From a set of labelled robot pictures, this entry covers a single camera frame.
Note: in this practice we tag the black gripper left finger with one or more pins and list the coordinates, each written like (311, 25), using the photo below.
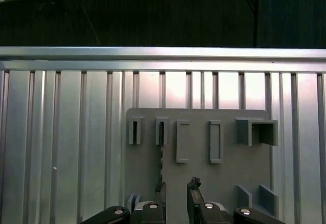
(152, 215)

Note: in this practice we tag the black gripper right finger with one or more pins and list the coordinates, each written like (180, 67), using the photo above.
(201, 213)

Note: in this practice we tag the RAM stick with black chips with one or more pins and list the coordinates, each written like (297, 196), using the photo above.
(160, 163)

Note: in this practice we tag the grey parts rack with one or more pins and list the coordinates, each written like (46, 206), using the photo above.
(229, 175)

